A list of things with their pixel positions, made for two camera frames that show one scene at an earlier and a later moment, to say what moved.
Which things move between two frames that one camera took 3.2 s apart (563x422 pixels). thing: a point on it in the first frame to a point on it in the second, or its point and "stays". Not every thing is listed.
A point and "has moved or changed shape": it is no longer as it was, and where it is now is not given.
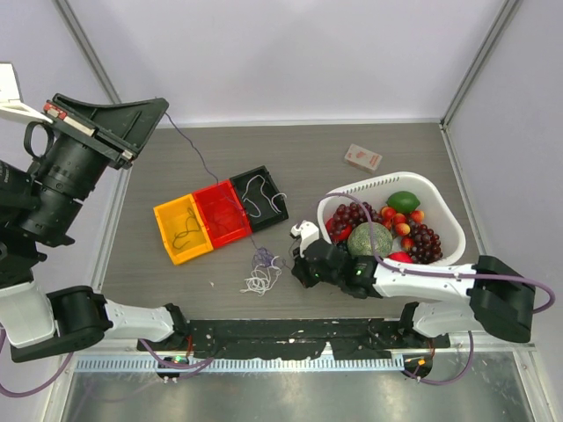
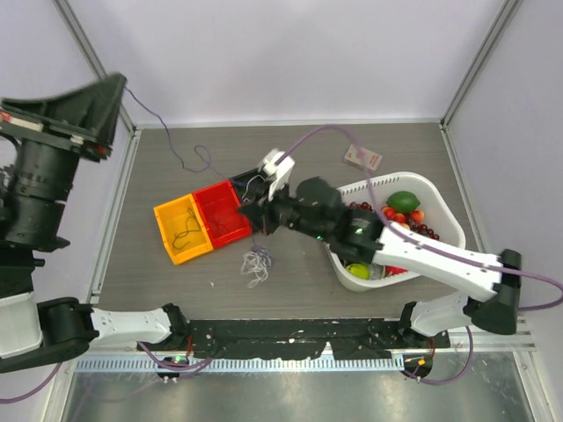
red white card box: [363, 158] stays
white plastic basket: [376, 192] stays
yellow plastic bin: [183, 228] stays
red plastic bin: [223, 214] stays
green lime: [403, 201] stays
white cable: [262, 279] has moved or changed shape
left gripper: [120, 130] to [91, 114]
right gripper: [299, 271] to [259, 215]
